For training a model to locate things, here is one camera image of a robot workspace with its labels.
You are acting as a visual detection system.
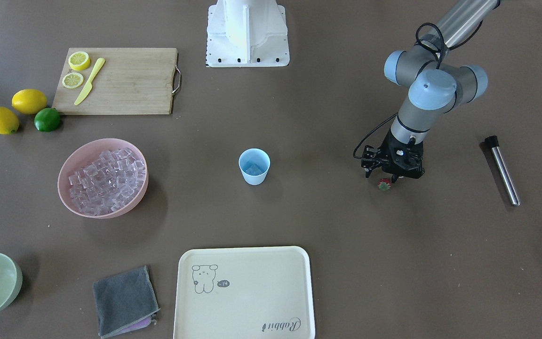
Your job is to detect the far yellow lemon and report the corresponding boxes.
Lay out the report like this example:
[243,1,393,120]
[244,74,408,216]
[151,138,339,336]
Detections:
[11,89,48,114]

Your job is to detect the upper lemon half slice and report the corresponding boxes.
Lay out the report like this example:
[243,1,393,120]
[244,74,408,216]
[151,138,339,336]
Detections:
[67,51,91,71]

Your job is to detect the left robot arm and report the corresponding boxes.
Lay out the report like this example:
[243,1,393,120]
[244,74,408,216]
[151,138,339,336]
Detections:
[353,0,500,183]

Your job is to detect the red strawberry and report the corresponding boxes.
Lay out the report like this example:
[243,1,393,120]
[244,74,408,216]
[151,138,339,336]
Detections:
[377,178,393,191]

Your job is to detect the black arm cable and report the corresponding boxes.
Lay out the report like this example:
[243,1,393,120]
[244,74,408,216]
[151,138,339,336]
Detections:
[353,23,446,161]

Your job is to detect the light blue plastic cup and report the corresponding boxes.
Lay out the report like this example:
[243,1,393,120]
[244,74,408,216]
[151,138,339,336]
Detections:
[238,148,271,186]

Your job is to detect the yellow plastic knife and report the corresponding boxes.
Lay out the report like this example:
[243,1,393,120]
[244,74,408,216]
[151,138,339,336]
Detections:
[74,57,105,105]

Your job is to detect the clear ice cube pile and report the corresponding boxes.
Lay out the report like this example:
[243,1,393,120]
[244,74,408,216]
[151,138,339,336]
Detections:
[67,147,148,217]

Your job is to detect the steel muddler black tip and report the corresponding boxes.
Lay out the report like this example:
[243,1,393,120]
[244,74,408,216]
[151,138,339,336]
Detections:
[485,135,521,207]

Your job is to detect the green lime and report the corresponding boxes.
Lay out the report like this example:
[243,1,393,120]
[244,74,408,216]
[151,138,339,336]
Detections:
[34,107,62,132]

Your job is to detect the lemon half slice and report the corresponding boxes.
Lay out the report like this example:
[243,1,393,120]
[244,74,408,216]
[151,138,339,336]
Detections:
[67,51,91,71]
[62,72,84,89]

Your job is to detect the pink bowl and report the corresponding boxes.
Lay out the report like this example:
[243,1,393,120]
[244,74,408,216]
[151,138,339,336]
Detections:
[57,138,149,219]

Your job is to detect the cream rabbit serving tray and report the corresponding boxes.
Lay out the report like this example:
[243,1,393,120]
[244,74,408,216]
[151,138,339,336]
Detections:
[173,245,316,339]

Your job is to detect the grey folded cloth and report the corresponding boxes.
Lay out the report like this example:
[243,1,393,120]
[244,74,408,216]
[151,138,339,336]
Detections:
[92,266,160,339]

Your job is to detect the near yellow lemon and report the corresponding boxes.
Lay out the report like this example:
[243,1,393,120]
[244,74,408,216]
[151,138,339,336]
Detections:
[0,106,21,135]

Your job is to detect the wooden cutting board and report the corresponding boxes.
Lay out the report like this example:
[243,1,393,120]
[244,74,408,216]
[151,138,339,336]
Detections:
[52,47,181,115]

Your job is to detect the lower lemon half slice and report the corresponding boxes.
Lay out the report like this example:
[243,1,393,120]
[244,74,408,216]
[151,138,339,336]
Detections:
[62,72,84,89]

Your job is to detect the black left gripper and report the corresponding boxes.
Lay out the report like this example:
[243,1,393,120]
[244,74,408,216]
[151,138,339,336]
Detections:
[360,131,426,183]

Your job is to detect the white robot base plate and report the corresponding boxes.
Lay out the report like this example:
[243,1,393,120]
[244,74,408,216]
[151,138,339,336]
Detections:
[205,5,290,68]

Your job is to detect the yellow lemon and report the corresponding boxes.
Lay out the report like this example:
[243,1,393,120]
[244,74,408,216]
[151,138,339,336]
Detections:
[0,106,21,135]
[11,89,48,114]

